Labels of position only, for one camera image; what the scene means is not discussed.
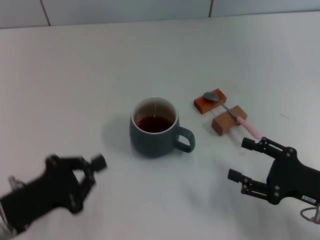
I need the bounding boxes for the left gripper cable connector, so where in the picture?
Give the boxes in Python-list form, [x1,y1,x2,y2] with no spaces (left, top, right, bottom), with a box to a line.
[7,176,25,191]

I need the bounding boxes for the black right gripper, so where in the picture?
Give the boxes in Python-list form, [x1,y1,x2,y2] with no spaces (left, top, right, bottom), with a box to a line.
[227,136,320,206]

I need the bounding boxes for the reddish flat wooden block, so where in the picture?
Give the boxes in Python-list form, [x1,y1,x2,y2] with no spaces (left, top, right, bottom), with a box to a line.
[193,87,228,115]

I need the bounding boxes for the light brown arched wooden block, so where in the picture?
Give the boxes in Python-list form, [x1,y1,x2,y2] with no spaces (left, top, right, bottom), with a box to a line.
[211,104,248,137]

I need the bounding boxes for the grey ceramic mug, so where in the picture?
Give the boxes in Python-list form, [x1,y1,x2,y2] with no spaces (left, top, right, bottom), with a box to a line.
[129,95,196,158]

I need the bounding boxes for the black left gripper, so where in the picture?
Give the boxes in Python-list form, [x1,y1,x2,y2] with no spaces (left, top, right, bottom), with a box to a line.
[0,153,108,236]

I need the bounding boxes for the dark brown tea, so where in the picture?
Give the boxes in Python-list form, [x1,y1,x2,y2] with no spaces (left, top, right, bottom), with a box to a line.
[136,115,174,134]

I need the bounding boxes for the pink handled metal spoon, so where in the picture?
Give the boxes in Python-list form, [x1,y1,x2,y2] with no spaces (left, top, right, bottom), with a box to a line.
[202,91,262,140]

